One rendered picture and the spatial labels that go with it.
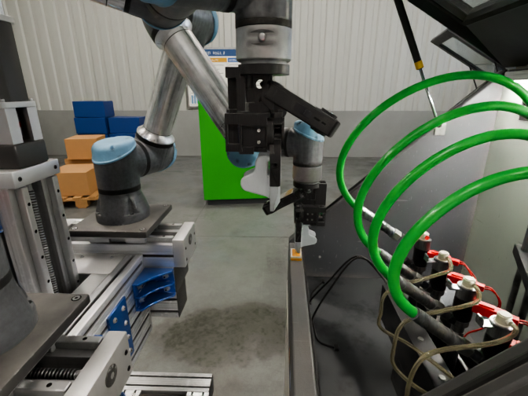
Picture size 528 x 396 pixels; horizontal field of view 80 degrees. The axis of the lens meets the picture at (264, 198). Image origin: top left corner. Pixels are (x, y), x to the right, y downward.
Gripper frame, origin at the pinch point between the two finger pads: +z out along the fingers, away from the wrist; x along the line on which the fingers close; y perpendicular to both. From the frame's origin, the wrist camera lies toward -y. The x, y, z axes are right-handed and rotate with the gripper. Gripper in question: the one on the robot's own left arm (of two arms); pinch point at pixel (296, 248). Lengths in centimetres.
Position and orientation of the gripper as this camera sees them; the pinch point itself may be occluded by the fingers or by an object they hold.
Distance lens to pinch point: 91.1
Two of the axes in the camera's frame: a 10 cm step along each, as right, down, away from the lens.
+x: 0.6, -3.2, 9.5
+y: 10.0, 0.2, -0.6
